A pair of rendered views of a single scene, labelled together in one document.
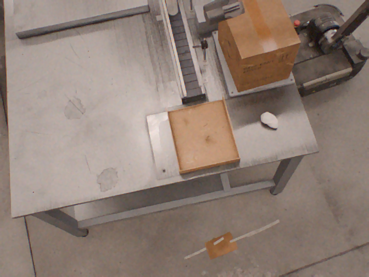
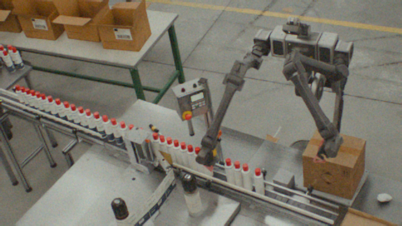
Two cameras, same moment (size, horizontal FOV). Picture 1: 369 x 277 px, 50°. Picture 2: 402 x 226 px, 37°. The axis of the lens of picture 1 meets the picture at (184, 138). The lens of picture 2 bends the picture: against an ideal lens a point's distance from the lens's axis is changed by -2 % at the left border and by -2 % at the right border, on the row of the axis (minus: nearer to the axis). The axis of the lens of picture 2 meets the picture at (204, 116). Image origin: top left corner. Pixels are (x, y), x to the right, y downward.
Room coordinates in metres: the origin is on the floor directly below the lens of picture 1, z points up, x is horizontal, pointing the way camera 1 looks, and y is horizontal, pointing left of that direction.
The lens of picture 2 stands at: (-0.10, 1.90, 3.58)
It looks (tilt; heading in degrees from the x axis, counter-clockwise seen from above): 40 degrees down; 311
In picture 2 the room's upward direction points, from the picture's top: 11 degrees counter-clockwise
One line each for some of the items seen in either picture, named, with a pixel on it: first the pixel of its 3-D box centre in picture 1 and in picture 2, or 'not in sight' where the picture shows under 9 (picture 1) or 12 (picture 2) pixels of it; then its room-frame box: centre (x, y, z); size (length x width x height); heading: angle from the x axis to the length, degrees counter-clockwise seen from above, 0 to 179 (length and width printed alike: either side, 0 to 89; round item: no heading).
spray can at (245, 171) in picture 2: not in sight; (247, 177); (1.39, -0.05, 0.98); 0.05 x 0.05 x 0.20
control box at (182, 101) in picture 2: not in sight; (190, 100); (1.77, -0.12, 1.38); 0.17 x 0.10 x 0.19; 57
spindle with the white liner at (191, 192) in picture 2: not in sight; (191, 194); (1.57, 0.23, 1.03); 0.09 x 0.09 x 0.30
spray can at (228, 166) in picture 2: not in sight; (230, 172); (1.50, -0.05, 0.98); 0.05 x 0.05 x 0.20
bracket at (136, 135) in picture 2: not in sight; (137, 135); (2.08, 0.07, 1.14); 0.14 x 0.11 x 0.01; 2
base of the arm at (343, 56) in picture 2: not in sight; (340, 62); (1.11, -0.71, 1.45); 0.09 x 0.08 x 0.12; 10
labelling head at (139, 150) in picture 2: not in sight; (142, 149); (2.08, 0.06, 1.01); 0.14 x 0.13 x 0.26; 2
